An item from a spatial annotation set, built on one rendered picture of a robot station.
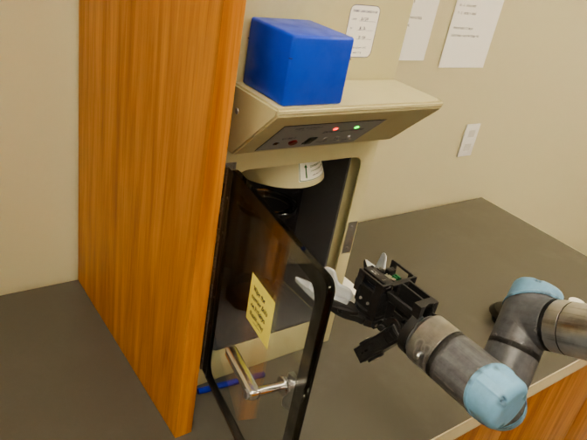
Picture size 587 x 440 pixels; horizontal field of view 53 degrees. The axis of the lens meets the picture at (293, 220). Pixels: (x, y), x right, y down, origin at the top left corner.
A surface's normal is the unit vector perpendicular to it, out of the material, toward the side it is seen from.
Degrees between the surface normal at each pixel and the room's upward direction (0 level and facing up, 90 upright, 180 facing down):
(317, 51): 90
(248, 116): 90
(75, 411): 0
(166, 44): 90
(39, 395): 0
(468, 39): 90
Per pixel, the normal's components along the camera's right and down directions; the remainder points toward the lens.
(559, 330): -0.85, -0.11
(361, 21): 0.57, 0.47
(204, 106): -0.80, 0.15
